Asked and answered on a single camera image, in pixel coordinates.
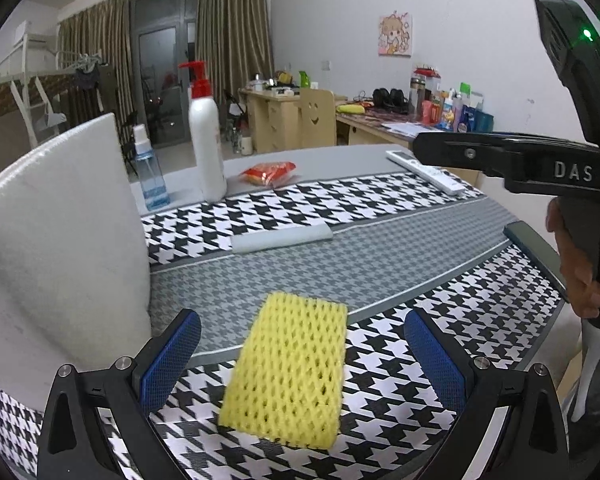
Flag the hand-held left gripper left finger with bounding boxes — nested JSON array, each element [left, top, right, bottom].
[[37, 308, 202, 480]]

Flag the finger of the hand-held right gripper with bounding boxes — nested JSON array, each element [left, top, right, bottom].
[[503, 222, 569, 303], [412, 131, 600, 197]]

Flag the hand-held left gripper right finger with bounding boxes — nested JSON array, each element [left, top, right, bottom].
[[404, 308, 571, 480]]

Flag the yellow foam net sleeve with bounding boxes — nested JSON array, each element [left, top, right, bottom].
[[219, 291, 348, 448]]

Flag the white foam box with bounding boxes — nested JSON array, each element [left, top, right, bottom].
[[0, 112, 153, 411]]

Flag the person's right hand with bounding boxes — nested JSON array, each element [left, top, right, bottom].
[[546, 199, 600, 320]]

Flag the group of toiletry bottles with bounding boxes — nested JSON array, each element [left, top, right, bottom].
[[410, 66, 495, 134]]

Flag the white remote control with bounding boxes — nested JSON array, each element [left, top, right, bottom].
[[386, 149, 468, 197]]

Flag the black white houndstooth table mat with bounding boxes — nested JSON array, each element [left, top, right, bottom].
[[0, 170, 576, 480]]

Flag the black headphones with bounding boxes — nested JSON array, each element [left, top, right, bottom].
[[372, 87, 411, 114]]

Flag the wooden desk with patterned cloth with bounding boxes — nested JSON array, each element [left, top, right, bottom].
[[336, 107, 481, 186]]

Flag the grey folded cloth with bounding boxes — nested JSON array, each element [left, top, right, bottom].
[[230, 223, 334, 255]]

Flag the small clear spray bottle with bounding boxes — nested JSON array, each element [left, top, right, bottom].
[[132, 124, 172, 212]]

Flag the wooden chair with smiley cutout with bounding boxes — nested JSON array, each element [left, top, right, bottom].
[[298, 88, 337, 150]]

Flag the red snack packet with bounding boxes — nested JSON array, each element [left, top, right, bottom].
[[239, 161, 298, 189]]

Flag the white pump bottle red cap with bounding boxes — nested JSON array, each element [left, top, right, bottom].
[[178, 60, 228, 202]]

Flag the white bunk bed ladder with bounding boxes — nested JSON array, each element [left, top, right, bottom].
[[10, 75, 68, 148]]

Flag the dark hanging clothes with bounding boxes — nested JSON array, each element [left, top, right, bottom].
[[74, 52, 105, 92]]

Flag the glass balcony door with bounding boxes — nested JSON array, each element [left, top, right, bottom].
[[130, 0, 201, 148]]

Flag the white metal bunk bed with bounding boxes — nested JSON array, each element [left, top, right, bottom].
[[0, 20, 106, 153]]

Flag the brown curtain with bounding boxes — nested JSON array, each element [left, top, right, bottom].
[[196, 0, 276, 93], [57, 0, 131, 146]]

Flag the pink cartoon wall poster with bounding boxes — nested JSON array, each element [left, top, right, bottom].
[[378, 11, 413, 57]]

